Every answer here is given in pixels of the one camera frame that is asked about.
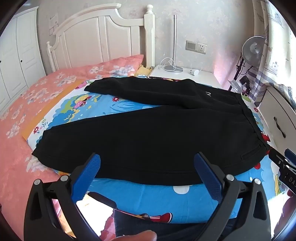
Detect plaid cloth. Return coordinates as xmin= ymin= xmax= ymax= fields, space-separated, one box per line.
xmin=248 ymin=69 xmax=296 ymax=107

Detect silver desk lamp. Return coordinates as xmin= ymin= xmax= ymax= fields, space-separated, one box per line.
xmin=164 ymin=15 xmax=184 ymax=74

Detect white wooden headboard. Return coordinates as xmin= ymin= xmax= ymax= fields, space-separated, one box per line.
xmin=46 ymin=3 xmax=155 ymax=73

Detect pink floral quilt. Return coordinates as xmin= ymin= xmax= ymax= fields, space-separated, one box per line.
xmin=0 ymin=54 xmax=144 ymax=209

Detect white nightstand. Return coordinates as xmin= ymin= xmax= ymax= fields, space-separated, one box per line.
xmin=148 ymin=64 xmax=224 ymax=90

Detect white cable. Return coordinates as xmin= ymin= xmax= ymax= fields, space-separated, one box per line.
xmin=159 ymin=57 xmax=174 ymax=70

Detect yellow pillow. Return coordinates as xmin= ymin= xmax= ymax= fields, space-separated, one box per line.
xmin=134 ymin=64 xmax=153 ymax=77

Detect white wardrobe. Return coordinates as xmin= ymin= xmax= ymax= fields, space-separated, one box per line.
xmin=0 ymin=6 xmax=47 ymax=109

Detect white drawer cabinet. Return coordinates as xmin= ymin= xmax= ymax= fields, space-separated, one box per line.
xmin=258 ymin=86 xmax=296 ymax=153

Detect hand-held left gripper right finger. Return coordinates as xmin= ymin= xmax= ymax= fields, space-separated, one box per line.
xmin=194 ymin=151 xmax=271 ymax=241

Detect grey wall switch socket panel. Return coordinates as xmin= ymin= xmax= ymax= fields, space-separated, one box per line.
xmin=186 ymin=40 xmax=207 ymax=55

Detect orange sheet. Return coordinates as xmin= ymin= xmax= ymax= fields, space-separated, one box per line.
xmin=21 ymin=80 xmax=93 ymax=141

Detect blue cartoon printed blanket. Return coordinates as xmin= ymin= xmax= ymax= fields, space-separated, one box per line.
xmin=28 ymin=77 xmax=292 ymax=229

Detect silver reflector lamp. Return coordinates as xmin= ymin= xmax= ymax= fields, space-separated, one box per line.
xmin=241 ymin=36 xmax=265 ymax=67

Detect person's left hand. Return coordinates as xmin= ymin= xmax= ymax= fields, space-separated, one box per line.
xmin=115 ymin=230 xmax=158 ymax=241

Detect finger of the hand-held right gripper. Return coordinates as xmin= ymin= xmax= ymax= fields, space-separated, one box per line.
xmin=268 ymin=148 xmax=296 ymax=170

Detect printed curtain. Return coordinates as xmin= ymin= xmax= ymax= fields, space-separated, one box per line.
xmin=252 ymin=0 xmax=296 ymax=93

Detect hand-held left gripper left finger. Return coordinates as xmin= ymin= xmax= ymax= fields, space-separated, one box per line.
xmin=24 ymin=152 xmax=116 ymax=241

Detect black pants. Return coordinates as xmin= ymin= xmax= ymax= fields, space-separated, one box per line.
xmin=31 ymin=77 xmax=271 ymax=186

